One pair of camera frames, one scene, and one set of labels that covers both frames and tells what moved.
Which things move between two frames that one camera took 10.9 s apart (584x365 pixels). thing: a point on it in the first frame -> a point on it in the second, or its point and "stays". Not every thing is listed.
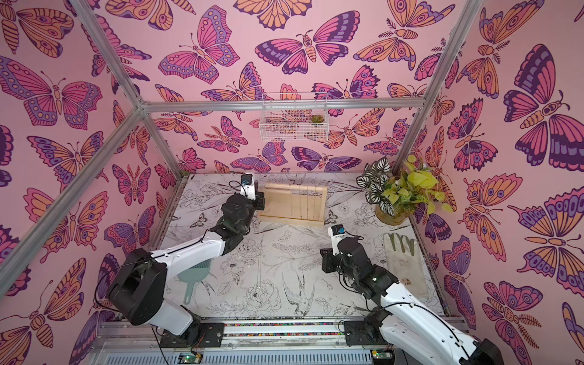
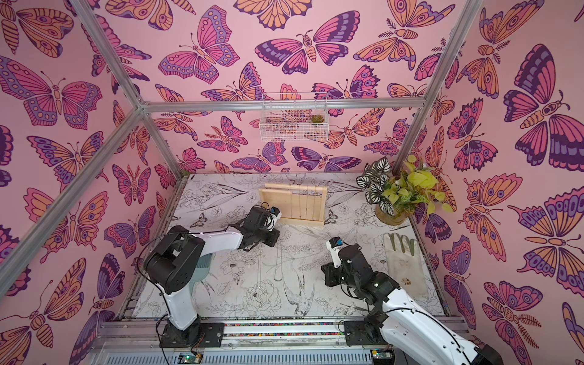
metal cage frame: [20, 257] stays
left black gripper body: [258, 202] -> [268, 237]
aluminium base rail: [119, 342] stays
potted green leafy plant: [394, 198] stays
